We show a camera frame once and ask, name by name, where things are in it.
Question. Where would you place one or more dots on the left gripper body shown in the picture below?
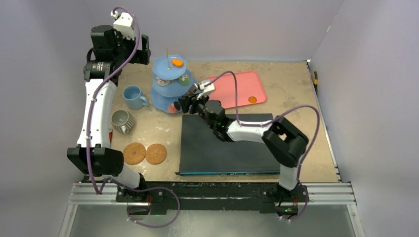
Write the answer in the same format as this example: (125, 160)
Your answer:
(140, 56)

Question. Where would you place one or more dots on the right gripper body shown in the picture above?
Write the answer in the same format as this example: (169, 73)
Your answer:
(188, 101)

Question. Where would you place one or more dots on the blue three-tier cake stand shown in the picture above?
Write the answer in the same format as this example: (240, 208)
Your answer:
(162, 96)

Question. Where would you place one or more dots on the orange flower cookie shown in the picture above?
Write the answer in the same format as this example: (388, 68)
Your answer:
(177, 62)

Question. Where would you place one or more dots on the orange disc sweet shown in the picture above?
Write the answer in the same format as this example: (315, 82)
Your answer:
(252, 99)

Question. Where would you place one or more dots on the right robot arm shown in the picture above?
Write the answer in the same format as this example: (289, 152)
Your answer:
(285, 141)

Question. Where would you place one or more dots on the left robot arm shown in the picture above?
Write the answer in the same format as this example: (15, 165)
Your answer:
(113, 48)

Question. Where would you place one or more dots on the blue ceramic mug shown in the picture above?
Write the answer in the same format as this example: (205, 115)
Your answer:
(135, 98)

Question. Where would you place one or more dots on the right round woven coaster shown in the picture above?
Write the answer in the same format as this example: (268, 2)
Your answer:
(156, 153)

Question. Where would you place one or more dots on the round woven coaster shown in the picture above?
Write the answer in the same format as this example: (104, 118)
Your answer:
(156, 153)
(134, 153)

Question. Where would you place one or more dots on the pink serving tray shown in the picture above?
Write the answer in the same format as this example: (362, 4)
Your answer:
(248, 84)

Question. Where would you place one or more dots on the grey ribbed cup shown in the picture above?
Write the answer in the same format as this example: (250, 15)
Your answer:
(122, 121)

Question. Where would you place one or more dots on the left round woven coaster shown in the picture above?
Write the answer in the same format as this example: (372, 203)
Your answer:
(134, 153)

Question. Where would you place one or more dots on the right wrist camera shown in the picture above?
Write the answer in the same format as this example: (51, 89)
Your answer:
(204, 88)

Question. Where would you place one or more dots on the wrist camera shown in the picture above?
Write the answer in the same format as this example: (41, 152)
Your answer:
(204, 88)
(123, 22)

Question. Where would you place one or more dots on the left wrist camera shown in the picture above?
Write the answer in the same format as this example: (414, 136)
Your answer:
(123, 22)

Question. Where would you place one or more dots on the yellow handled screwdriver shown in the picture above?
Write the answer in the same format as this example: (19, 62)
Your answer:
(315, 74)

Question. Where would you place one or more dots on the aluminium frame rail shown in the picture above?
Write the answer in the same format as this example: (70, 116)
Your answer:
(213, 209)

